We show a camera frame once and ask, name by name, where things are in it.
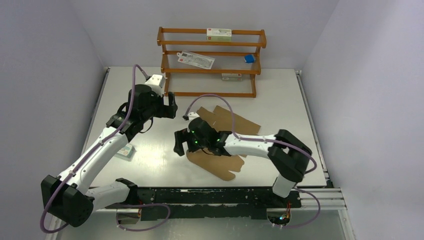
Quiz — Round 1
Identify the brown cardboard box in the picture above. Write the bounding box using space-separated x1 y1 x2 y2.
185 105 262 182

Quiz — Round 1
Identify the orange wooden shelf rack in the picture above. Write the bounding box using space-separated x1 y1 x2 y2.
156 26 267 98

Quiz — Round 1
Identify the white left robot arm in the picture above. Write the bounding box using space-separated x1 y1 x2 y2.
40 84 178 233

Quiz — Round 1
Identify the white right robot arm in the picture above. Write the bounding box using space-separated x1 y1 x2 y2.
173 117 317 207

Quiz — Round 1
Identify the small box lower shelf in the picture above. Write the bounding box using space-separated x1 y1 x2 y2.
221 73 243 82

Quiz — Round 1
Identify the green white box top shelf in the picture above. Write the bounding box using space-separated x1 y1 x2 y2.
206 28 232 42

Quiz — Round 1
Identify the white flat package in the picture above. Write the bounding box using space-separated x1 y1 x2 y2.
176 51 216 70

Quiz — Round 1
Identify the small blue object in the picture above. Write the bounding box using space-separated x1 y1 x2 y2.
244 54 256 64

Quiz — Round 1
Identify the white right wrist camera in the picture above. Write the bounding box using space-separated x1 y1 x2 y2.
182 112 200 121

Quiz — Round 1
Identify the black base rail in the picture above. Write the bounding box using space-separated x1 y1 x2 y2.
107 186 302 221

